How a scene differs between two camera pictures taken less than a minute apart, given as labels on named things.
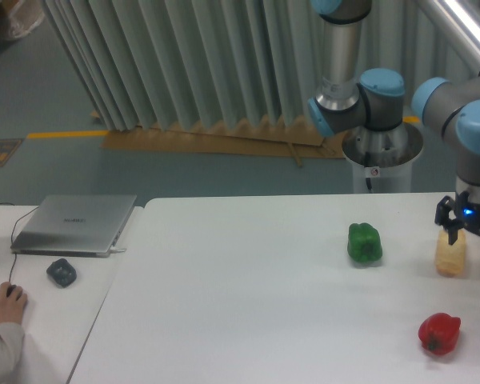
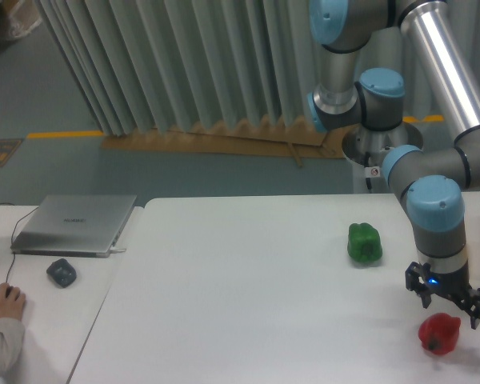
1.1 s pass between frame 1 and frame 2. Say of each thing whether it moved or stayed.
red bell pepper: stayed
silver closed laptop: stayed
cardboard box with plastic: stayed
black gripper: moved
